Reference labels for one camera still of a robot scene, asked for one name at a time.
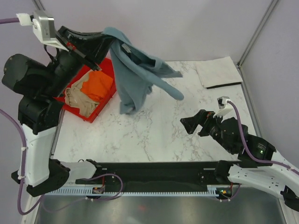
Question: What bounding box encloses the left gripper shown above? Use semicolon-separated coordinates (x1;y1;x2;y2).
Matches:
48;24;122;94

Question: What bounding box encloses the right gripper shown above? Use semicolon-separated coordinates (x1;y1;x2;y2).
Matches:
179;108;234;153

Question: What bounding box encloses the grey-blue t-shirt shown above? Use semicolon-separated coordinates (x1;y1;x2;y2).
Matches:
103;27;184;114

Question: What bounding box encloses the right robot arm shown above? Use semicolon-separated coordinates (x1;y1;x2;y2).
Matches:
180;110;299;211

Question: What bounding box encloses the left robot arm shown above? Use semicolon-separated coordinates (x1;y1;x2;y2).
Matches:
2;26;114;197

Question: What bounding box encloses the orange t-shirt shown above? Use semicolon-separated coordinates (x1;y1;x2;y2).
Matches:
80;71;113;102

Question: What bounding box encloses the red plastic bin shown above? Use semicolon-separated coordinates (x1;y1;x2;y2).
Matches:
56;58;116;123

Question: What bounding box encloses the white folded mat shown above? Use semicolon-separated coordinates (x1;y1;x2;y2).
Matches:
194;56;243;89

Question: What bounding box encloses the beige t-shirt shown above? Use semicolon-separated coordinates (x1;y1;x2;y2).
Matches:
64;76;99;118

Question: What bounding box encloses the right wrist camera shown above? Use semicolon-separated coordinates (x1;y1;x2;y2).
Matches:
213;96;234;118

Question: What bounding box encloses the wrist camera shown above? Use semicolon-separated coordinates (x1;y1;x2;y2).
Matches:
16;10;63;49
213;96;234;118

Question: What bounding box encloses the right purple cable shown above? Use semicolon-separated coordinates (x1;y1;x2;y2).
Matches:
230;100;299;175

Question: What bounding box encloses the purple cable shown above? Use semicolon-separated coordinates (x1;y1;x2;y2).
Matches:
0;18;45;216
230;100;299;175

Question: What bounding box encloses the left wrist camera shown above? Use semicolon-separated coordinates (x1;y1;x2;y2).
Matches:
16;10;63;49

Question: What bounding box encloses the white slotted cable duct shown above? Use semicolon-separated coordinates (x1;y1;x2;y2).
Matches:
42;185;241;196

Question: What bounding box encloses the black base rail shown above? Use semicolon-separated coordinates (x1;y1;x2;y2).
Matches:
75;160;241;193

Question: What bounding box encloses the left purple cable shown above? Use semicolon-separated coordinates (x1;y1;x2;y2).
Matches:
0;18;45;216

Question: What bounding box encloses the right aluminium frame post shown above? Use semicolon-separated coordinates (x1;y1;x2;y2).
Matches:
236;0;280;70

